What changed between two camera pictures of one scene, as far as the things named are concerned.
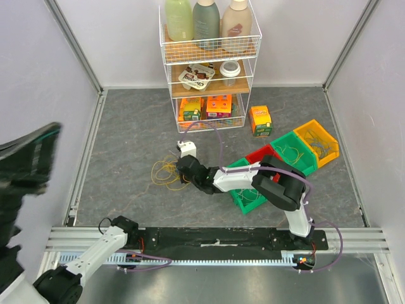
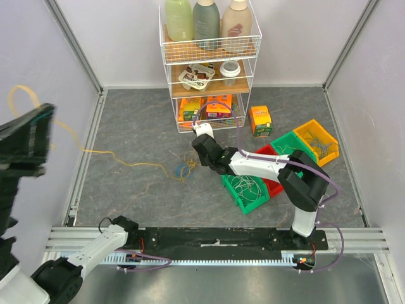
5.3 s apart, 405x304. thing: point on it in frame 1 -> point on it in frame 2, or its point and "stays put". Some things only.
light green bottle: (179, 19) stays put
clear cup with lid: (230, 69) stays put
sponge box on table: (260, 121) stays put
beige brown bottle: (236, 28) stays put
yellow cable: (165, 171) -> (190, 157)
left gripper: (26, 162) -> (24, 147)
